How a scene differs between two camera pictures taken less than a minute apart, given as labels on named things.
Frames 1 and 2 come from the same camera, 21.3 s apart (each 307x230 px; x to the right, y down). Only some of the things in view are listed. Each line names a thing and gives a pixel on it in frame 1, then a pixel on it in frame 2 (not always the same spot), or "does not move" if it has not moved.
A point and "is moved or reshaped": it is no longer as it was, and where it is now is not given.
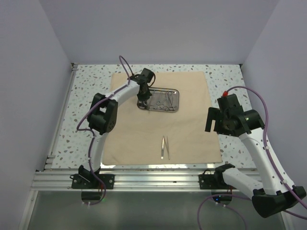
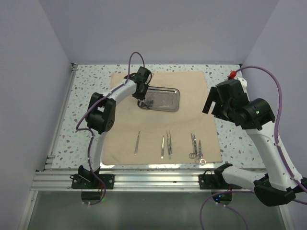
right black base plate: [208, 181] does not move
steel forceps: [161, 105] → [194, 155]
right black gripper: [215, 113] → [213, 96]
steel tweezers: [162, 149] does not move
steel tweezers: [167, 146] is moved or reshaped
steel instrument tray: [162, 99] does not move
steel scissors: [170, 100] → [200, 155]
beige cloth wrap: [164, 137] does not move
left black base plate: [86, 178] does not move
